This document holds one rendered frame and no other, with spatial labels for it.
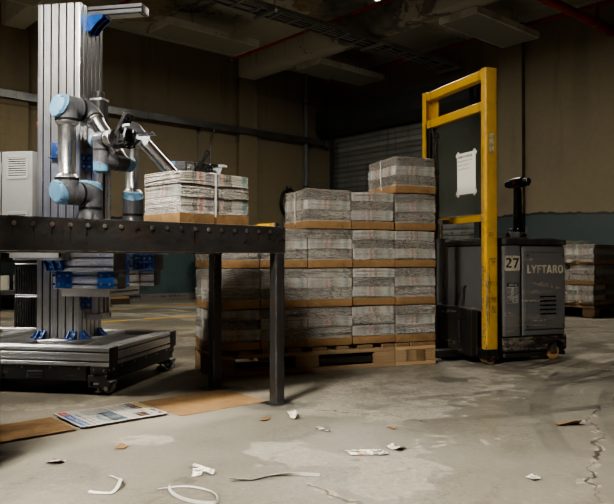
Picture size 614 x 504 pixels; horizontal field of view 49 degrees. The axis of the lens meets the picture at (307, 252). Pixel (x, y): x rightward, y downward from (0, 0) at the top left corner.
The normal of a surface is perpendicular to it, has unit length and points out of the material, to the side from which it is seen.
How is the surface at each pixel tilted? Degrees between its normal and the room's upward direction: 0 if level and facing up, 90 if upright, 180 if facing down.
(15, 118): 90
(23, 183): 90
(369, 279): 90
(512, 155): 90
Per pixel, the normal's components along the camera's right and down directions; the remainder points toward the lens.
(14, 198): -0.18, -0.01
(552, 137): -0.75, -0.01
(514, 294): 0.37, -0.01
